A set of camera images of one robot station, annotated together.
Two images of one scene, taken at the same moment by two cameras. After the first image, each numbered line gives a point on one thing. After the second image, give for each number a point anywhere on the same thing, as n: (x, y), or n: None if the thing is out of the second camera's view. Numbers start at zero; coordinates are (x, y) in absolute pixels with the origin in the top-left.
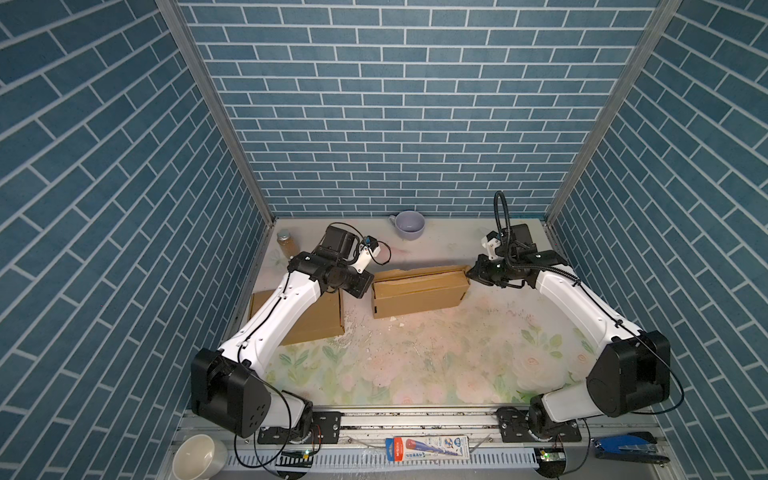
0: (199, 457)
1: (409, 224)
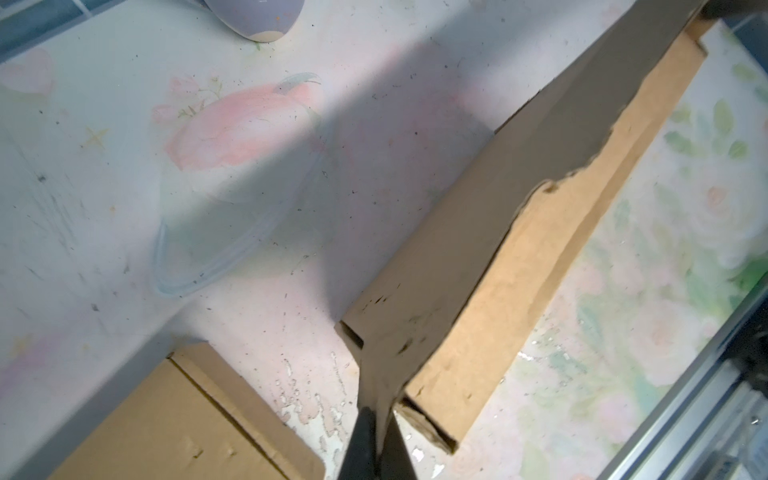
0: None
1: (258, 20)
